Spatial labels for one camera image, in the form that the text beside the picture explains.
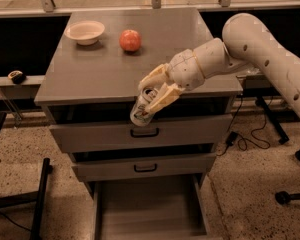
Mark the grey drawer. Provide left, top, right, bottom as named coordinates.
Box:
left=91, top=175, right=223, bottom=240
left=72, top=153, right=216, bottom=182
left=50, top=114, right=232, bottom=153

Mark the grey bottom drawer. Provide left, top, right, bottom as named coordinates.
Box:
left=91, top=175, right=223, bottom=240

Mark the grey top drawer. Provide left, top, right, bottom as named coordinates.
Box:
left=50, top=114, right=232, bottom=153

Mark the white bowl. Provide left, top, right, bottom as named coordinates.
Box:
left=64, top=21, right=105, bottom=46

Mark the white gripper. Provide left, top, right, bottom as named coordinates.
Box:
left=138, top=49, right=205, bottom=114

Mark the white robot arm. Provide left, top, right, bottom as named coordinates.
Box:
left=139, top=13, right=300, bottom=118

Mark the tape measure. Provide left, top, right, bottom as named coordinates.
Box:
left=8, top=70, right=26, bottom=84

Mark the black caster wheel leg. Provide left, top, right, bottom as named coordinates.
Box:
left=275, top=191, right=300, bottom=205

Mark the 7up soda can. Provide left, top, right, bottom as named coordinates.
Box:
left=130, top=88, right=157, bottom=127

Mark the black chair frame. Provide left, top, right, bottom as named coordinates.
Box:
left=0, top=112, right=53, bottom=240

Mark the red apple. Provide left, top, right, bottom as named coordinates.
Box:
left=119, top=29, right=141, bottom=52

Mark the grey middle drawer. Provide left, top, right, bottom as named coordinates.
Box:
left=72, top=153, right=216, bottom=182

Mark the grey drawer cabinet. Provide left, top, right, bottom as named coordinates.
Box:
left=33, top=7, right=243, bottom=198

